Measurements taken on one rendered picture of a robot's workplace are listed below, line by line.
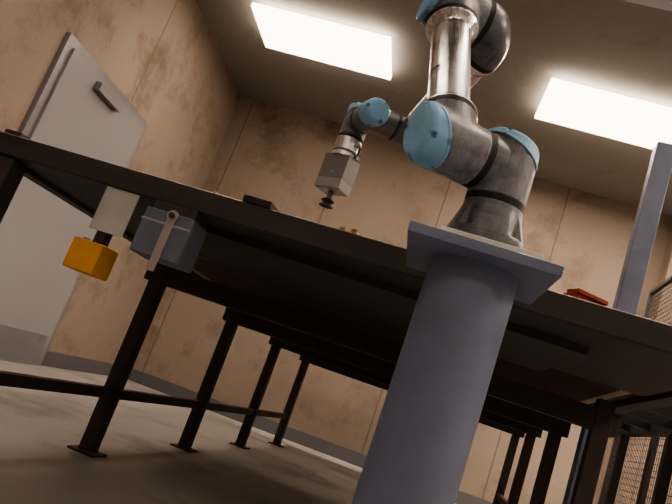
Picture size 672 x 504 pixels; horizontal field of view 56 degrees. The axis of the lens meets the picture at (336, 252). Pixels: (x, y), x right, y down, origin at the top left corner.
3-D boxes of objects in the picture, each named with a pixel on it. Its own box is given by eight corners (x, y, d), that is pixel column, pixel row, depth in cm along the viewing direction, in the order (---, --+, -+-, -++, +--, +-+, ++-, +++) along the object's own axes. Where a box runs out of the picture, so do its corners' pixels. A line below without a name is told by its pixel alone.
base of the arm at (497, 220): (528, 253, 114) (543, 202, 116) (447, 228, 116) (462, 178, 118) (511, 268, 129) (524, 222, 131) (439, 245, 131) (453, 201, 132)
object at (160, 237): (168, 276, 153) (196, 208, 157) (119, 260, 157) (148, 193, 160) (186, 287, 164) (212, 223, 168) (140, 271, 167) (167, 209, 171)
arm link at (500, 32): (534, 14, 149) (419, 136, 187) (496, -9, 146) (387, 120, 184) (535, 45, 143) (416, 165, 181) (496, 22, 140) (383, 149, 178)
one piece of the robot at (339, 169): (370, 158, 185) (352, 209, 182) (345, 156, 190) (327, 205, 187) (355, 142, 178) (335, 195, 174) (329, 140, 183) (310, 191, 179)
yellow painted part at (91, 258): (90, 274, 158) (128, 189, 163) (61, 264, 160) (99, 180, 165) (107, 282, 166) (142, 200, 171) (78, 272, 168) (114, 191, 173)
